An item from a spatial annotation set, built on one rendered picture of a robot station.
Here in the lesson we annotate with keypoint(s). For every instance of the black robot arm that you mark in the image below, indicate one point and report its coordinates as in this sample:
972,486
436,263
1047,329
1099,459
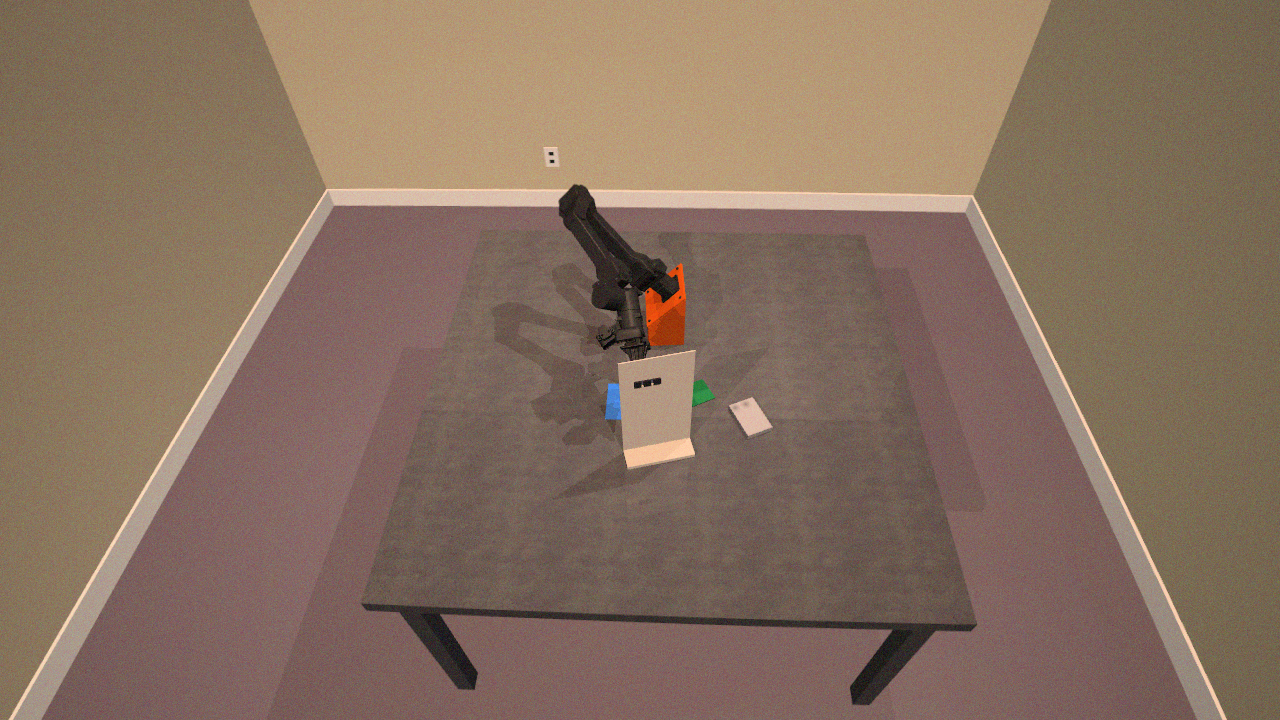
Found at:
596,236

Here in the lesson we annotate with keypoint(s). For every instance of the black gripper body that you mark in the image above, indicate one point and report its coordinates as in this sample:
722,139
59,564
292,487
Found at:
631,330

